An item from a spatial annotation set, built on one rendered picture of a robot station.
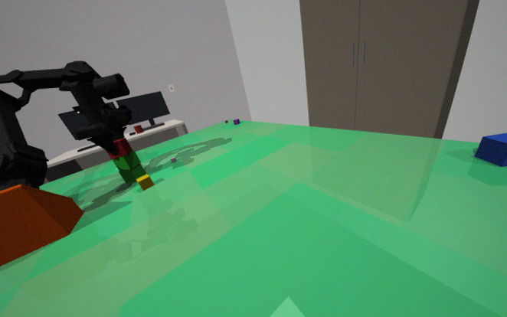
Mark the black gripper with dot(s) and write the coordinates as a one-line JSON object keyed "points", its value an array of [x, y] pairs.
{"points": [[103, 134]]}

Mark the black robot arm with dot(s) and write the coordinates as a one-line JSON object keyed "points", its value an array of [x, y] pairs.
{"points": [[22, 164]]}

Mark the yellow cube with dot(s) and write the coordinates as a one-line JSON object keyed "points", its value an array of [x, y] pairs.
{"points": [[145, 182]]}

